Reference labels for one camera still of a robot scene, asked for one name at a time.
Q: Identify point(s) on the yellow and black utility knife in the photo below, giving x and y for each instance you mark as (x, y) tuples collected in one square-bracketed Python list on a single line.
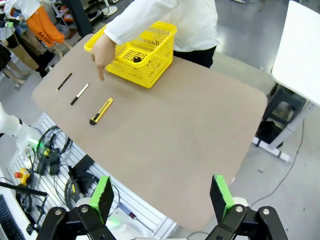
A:
[(101, 111)]

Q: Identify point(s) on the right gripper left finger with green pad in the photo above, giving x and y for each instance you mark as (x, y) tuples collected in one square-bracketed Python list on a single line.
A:
[(85, 217)]

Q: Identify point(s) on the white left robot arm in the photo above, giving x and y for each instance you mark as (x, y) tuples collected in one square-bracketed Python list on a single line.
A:
[(15, 132)]

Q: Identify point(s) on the white marker with black cap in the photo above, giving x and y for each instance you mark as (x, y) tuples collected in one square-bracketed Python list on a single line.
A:
[(79, 94)]

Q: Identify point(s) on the yellow plastic shopping basket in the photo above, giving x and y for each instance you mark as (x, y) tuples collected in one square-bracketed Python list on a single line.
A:
[(140, 55)]

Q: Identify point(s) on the person in white hoodie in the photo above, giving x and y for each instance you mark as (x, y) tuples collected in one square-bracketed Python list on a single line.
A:
[(195, 27)]

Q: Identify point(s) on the yellow red emergency stop button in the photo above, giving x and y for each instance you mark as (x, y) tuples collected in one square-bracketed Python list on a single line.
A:
[(23, 176)]

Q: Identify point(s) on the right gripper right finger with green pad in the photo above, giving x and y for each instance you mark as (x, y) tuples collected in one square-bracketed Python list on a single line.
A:
[(240, 220)]

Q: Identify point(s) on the orange hooded garment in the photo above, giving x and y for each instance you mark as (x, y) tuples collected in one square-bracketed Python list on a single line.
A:
[(43, 25)]

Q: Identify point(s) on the person's right hand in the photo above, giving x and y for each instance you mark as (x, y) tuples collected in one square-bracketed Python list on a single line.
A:
[(103, 52)]

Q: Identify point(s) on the yellow and black tape measure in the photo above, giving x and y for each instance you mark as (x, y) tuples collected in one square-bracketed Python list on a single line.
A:
[(136, 59)]

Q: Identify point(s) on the person's right forearm white sleeve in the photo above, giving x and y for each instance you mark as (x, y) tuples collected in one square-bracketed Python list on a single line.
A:
[(140, 20)]

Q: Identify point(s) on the black plastic stool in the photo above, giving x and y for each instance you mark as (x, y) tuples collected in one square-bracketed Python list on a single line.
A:
[(282, 110)]

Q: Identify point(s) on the slotted aluminium base plate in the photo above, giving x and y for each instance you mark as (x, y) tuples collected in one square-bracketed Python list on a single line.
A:
[(147, 212)]

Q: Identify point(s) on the black pen with yellow tip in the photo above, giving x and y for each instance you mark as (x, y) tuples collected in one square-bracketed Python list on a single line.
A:
[(64, 81)]

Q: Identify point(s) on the large white table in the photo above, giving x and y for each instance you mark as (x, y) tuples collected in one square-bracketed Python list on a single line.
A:
[(300, 50)]

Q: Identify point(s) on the black power adapter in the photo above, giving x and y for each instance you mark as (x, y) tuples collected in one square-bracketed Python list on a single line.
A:
[(82, 163)]

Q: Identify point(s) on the black keyboard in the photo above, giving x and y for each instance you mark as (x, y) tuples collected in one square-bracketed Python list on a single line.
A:
[(7, 220)]

